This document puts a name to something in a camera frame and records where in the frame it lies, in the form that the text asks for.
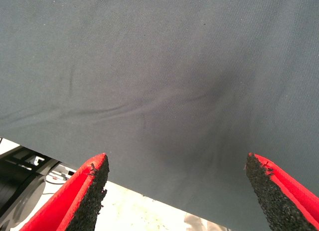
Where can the black metal frame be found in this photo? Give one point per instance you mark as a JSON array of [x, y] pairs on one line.
[[15, 178]]

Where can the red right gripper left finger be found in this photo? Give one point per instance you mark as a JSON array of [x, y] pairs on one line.
[[74, 203]]

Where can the dark grey table cloth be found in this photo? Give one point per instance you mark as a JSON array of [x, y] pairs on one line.
[[149, 66]]

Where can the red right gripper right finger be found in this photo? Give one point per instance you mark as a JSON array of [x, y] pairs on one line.
[[286, 206]]

